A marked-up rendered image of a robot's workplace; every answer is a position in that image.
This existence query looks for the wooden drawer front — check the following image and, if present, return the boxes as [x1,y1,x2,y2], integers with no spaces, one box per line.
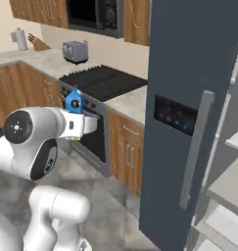
[116,115,146,140]

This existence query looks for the steel oven with black door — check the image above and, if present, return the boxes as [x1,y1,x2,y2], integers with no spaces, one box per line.
[58,79,112,178]

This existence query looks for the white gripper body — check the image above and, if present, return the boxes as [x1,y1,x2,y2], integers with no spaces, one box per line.
[81,110,99,135]

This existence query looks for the wooden knife block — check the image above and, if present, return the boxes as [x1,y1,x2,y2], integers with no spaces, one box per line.
[26,32,52,53]

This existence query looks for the silver toaster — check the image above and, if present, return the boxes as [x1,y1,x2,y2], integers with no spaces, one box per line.
[62,39,90,65]

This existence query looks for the silver drawer handle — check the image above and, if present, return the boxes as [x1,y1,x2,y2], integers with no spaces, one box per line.
[122,125,140,136]

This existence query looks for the black microwave oven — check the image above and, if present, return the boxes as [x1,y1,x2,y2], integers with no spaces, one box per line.
[65,0,125,40]

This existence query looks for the wooden base cupboard doors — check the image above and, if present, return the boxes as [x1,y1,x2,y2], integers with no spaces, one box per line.
[108,109,146,197]

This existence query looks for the blue milk carton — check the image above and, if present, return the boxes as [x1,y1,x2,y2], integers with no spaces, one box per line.
[64,85,84,142]

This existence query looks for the fridge with white shelves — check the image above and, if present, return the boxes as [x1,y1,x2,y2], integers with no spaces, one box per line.
[185,48,238,251]

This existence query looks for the wooden base cupboard run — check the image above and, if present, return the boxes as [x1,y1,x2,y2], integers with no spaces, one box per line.
[0,61,65,129]

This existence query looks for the grey kettle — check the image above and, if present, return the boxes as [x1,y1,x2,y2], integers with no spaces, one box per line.
[10,27,29,52]

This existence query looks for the wooden wall cupboard door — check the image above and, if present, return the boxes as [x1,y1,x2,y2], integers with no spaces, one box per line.
[122,0,152,47]

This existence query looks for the wooden wall cupboards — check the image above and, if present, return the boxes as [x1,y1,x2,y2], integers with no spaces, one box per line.
[8,0,71,30]

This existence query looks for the dark grey fridge door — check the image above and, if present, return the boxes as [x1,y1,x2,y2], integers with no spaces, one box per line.
[138,0,238,251]

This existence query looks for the grey fridge door handle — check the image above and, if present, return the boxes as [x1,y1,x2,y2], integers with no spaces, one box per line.
[178,89,215,211]

